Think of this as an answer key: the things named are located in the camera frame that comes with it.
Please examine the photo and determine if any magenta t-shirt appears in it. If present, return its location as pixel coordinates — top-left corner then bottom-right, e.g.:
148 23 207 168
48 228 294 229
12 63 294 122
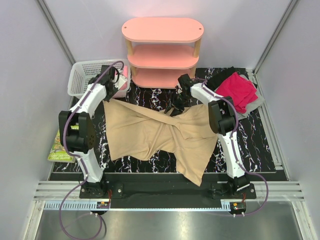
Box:
215 72 258 114

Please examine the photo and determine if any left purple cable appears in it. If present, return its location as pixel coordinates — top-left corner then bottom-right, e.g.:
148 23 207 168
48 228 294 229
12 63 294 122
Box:
58 60 125 238

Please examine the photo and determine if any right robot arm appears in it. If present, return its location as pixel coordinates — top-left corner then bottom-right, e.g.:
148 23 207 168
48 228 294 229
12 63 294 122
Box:
164 74 250 199

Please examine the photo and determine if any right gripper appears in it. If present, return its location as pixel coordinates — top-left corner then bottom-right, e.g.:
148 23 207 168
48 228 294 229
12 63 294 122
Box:
164 92 192 118

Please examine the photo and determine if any black t-shirt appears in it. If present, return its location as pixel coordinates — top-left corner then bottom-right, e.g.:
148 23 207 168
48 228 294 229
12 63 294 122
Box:
205 67 236 91

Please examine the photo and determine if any white plastic basket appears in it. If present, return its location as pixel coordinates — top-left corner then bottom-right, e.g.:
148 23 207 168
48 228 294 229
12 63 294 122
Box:
67 58 131 99

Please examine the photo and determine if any pink t-shirt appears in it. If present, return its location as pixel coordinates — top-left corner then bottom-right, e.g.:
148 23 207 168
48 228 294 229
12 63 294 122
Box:
120 65 129 91

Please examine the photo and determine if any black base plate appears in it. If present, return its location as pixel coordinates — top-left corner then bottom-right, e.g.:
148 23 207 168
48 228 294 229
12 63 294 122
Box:
79 173 264 209

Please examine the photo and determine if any pink three-tier shelf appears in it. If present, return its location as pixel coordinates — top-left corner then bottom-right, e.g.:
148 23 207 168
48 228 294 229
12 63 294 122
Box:
121 17 204 89

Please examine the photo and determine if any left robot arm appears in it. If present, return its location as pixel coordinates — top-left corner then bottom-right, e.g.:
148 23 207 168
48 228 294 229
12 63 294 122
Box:
58 65 120 198

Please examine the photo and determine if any green treehouse book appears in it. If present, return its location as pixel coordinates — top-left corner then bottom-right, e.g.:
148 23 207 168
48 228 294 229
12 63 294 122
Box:
47 130 75 163

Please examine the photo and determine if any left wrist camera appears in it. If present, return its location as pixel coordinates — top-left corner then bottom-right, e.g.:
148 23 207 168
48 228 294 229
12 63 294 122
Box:
114 73 128 90

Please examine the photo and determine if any grey t-shirt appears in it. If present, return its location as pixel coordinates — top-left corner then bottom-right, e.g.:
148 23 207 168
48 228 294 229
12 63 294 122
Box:
236 74 265 120

